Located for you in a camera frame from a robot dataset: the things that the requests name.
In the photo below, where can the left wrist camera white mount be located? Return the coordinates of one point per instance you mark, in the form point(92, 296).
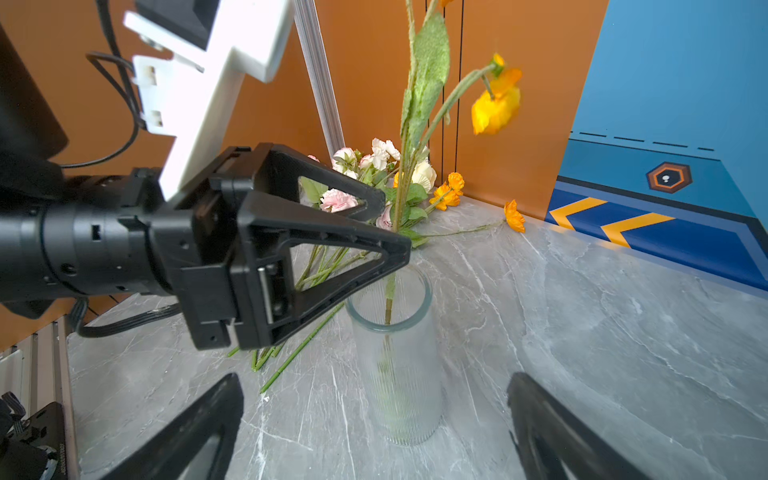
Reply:
point(191, 96)

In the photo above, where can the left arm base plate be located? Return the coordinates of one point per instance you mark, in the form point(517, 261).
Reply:
point(34, 447)

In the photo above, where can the orange poppy stem on table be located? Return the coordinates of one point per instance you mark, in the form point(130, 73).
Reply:
point(513, 218)

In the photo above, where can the pink carnation flower stem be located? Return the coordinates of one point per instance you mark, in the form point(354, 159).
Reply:
point(325, 260)

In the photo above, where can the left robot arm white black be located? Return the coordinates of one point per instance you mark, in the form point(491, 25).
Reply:
point(60, 236)

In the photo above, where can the clear ribbed glass vase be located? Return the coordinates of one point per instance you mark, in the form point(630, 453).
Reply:
point(397, 355)

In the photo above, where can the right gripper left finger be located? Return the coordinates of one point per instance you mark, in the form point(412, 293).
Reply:
point(198, 444)

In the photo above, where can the small orange flower sprig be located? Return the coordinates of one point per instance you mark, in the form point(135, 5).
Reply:
point(426, 104)

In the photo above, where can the pale pink flower spray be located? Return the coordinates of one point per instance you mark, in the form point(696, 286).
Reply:
point(367, 167)

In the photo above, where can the large orange rose stem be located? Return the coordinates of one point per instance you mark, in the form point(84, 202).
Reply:
point(446, 195)

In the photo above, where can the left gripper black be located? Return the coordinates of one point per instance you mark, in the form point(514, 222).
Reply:
point(245, 259)

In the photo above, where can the left aluminium corner post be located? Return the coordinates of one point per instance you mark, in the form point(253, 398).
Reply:
point(313, 48)

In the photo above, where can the aluminium front rail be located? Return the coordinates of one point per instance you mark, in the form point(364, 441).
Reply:
point(36, 371)

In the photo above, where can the white rose stem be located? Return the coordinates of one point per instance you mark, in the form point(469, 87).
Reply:
point(424, 175)

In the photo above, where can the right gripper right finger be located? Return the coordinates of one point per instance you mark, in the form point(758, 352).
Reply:
point(552, 443)

